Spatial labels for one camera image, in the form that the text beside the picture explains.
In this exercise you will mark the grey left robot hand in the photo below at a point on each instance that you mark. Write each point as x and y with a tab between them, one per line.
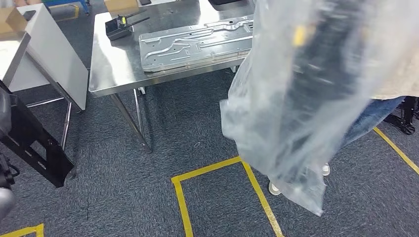
5	111

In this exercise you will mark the black plastic panel part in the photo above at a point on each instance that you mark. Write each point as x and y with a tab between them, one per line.
36	144

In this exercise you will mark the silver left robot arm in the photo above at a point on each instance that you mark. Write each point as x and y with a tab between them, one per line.
5	202

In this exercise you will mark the stainless steel workbench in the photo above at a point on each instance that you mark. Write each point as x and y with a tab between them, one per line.
111	65

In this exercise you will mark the white desk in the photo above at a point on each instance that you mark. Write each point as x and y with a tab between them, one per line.
55	49

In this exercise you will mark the brown cardboard box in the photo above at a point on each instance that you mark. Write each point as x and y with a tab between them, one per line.
121	5
13	19

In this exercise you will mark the black remote controller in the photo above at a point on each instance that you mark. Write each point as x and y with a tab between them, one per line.
116	31

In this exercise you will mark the small floor scrap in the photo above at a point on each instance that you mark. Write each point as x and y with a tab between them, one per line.
197	144

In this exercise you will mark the stamped grey metal panel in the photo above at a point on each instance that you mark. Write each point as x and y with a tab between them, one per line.
196	49

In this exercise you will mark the clear plastic bag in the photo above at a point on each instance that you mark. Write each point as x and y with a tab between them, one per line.
294	98

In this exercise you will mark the person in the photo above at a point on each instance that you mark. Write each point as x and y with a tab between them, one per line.
376	114

